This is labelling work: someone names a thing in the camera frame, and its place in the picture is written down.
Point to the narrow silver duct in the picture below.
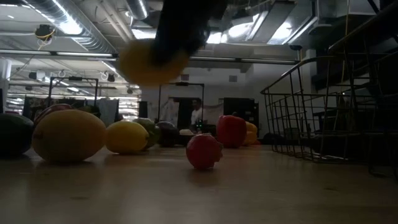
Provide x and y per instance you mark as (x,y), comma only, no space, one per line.
(136,7)

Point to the long horizontal ceiling rail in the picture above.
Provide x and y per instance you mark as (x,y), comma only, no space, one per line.
(84,54)

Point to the grey wall vent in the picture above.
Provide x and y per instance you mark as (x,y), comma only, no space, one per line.
(233,78)

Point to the dark purple round vegetable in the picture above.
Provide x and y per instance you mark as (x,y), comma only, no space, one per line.
(168,133)

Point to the wide silver spiral duct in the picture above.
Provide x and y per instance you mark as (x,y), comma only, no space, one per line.
(90,34)

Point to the black ceiling camera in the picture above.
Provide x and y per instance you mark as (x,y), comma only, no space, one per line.
(44,32)

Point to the black cabinet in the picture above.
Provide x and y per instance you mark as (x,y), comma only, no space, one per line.
(239,109)

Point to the yellow lemon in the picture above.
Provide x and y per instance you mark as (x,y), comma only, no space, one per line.
(126,137)
(68,136)

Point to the dark green avocado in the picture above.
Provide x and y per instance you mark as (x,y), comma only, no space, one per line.
(14,135)

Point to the black background frame stand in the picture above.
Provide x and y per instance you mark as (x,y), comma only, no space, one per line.
(74,78)
(196,84)

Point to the red bell pepper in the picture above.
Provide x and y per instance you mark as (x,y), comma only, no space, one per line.
(231,130)

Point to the light green bell pepper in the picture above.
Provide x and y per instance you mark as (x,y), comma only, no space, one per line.
(153,130)

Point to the person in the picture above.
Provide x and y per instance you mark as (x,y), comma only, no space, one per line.
(196,115)

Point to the yellow bell pepper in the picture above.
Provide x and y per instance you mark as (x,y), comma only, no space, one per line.
(251,135)

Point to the white garlic bulb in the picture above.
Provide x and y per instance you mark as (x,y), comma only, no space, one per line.
(186,132)

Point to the white hanging cloth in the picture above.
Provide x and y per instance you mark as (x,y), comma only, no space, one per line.
(109,112)

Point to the red tomato with green stem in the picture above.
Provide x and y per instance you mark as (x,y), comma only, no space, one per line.
(202,152)

